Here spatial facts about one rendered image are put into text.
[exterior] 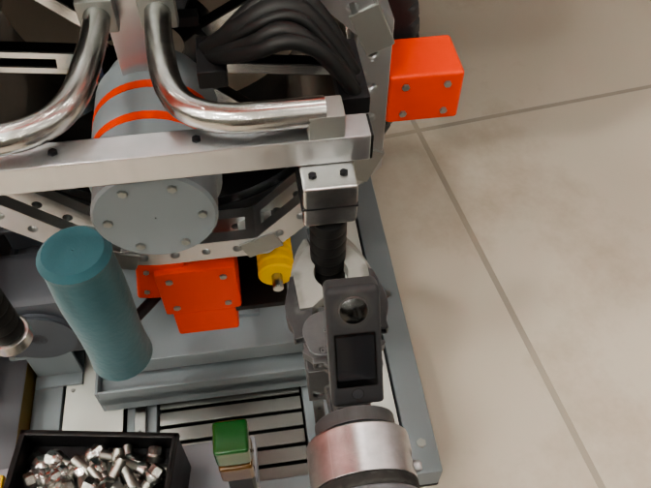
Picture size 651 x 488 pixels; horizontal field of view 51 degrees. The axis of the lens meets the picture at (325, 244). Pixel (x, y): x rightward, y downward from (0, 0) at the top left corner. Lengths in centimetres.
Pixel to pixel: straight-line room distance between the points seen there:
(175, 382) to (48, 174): 83
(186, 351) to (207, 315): 24
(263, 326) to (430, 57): 71
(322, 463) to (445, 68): 47
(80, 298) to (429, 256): 107
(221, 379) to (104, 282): 56
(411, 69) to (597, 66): 165
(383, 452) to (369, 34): 43
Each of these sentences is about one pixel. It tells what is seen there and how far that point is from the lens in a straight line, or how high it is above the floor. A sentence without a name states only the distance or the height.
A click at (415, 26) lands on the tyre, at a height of 89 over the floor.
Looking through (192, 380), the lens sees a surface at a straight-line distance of 142.
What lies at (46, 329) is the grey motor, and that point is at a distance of 130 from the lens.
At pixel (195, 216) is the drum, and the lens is 72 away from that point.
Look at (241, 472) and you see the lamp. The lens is 85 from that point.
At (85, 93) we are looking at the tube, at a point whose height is 100.
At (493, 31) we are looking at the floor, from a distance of 249.
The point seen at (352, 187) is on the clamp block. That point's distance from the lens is 60.
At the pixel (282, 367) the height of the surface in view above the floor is 15.
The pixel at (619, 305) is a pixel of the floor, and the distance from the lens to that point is 180.
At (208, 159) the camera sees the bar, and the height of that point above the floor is 97.
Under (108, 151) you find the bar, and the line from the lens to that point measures 61.
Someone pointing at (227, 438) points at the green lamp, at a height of 66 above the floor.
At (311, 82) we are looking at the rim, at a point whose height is 73.
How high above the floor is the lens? 139
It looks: 52 degrees down
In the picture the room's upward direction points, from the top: straight up
